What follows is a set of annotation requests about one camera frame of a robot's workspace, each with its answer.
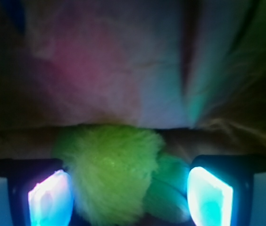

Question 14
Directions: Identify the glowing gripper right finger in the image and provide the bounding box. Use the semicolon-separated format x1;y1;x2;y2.
187;154;266;226

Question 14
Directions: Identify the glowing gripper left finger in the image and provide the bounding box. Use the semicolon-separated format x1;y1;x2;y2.
0;159;74;226

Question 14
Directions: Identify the fuzzy green plush animal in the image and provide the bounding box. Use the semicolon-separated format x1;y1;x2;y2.
52;125;191;226

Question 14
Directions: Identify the brown paper bag bin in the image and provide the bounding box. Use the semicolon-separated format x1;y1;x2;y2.
0;0;266;161

